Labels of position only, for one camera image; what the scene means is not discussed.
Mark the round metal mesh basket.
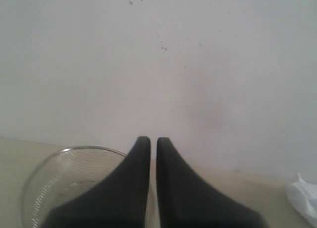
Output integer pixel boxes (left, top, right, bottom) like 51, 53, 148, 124
17, 145, 159, 228

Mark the white t-shirt red lettering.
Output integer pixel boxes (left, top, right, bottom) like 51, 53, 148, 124
285, 173, 317, 228

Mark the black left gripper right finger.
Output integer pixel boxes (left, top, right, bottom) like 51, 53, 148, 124
156, 137, 269, 228

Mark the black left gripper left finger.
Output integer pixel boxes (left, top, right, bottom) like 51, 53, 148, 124
41, 136, 151, 228

